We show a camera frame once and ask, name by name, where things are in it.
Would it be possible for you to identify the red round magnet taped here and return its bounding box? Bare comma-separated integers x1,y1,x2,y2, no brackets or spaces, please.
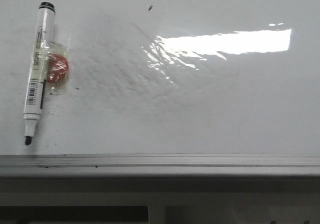
46,54,69,83

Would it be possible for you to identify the white black whiteboard marker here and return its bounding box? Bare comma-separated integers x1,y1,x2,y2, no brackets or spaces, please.
23,2,56,146

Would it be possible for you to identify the white whiteboard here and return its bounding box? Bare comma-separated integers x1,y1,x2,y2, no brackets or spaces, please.
0,0,320,156

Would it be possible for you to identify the grey cabinet below board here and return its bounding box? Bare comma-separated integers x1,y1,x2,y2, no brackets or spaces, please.
0,179,320,223

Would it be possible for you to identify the aluminium whiteboard frame rail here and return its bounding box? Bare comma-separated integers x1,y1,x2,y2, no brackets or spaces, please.
0,154,320,179

